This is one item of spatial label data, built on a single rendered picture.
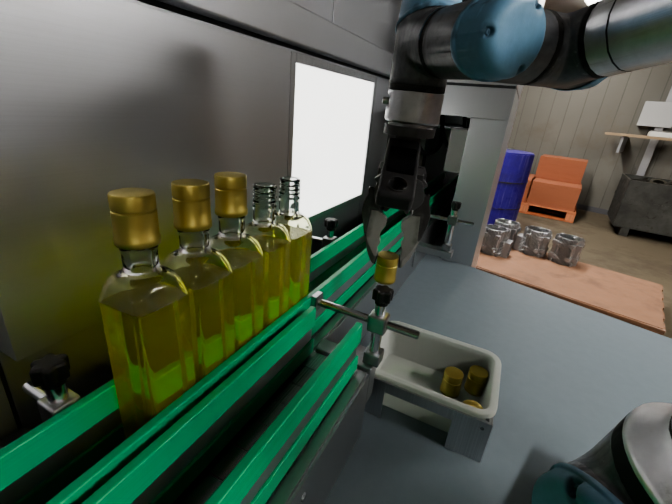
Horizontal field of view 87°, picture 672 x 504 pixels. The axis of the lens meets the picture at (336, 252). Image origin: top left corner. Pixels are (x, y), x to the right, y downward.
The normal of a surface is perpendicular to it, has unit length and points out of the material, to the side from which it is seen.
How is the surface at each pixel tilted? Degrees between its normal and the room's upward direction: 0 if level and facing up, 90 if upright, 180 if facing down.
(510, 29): 92
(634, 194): 90
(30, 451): 90
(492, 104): 90
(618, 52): 136
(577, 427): 0
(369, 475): 0
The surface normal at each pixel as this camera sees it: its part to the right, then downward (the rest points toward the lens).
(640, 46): -0.64, 0.76
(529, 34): 0.36, 0.41
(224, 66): 0.89, 0.24
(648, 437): -0.54, -0.83
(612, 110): -0.68, 0.22
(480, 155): -0.44, 0.31
